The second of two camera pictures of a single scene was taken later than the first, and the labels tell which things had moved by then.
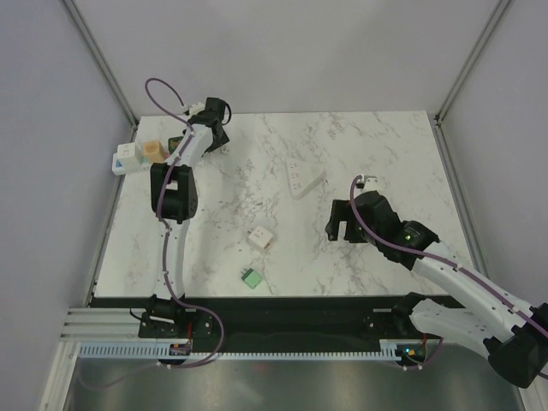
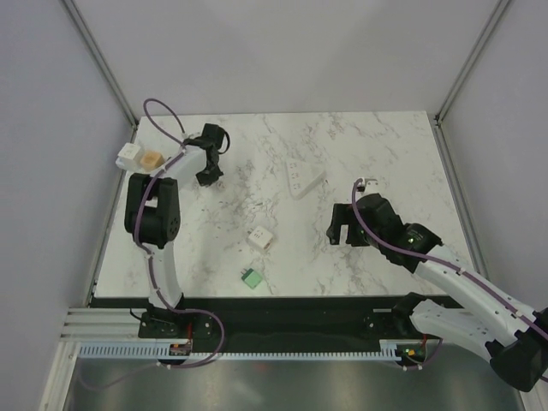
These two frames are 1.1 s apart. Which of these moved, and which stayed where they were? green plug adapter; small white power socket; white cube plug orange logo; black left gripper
Moved: black left gripper
Stayed: green plug adapter; small white power socket; white cube plug orange logo
